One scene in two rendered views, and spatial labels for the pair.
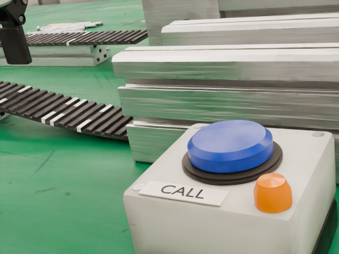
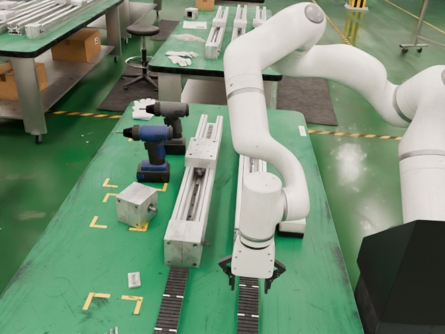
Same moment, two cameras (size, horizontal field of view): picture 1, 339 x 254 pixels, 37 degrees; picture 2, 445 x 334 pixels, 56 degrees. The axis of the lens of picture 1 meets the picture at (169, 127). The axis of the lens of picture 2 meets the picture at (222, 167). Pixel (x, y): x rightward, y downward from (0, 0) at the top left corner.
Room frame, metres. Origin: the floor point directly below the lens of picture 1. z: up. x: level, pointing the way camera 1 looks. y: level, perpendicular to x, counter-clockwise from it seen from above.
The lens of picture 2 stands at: (0.95, 0.78, 1.62)
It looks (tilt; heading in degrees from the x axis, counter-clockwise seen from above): 30 degrees down; 240
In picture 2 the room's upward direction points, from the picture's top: 4 degrees clockwise
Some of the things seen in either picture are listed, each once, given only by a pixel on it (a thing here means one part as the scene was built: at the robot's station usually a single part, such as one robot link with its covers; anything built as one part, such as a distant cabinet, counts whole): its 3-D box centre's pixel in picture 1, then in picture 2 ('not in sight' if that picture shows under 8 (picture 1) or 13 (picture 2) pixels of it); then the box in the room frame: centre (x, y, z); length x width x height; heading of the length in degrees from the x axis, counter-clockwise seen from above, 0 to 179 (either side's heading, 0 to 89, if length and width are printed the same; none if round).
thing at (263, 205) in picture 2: not in sight; (261, 203); (0.49, 0.17, 1.09); 0.09 x 0.08 x 0.13; 163
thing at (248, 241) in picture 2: not in sight; (255, 232); (0.49, 0.17, 1.01); 0.09 x 0.08 x 0.03; 147
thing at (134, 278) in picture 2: not in sight; (134, 279); (0.73, -0.02, 0.78); 0.05 x 0.03 x 0.01; 75
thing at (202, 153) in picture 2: not in sight; (202, 155); (0.33, -0.43, 0.87); 0.16 x 0.11 x 0.07; 58
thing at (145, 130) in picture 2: not in sight; (145, 152); (0.53, -0.51, 0.89); 0.20 x 0.08 x 0.22; 156
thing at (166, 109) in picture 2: not in sight; (164, 127); (0.39, -0.68, 0.89); 0.20 x 0.08 x 0.22; 156
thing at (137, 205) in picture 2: not in sight; (140, 205); (0.63, -0.28, 0.83); 0.11 x 0.10 x 0.10; 127
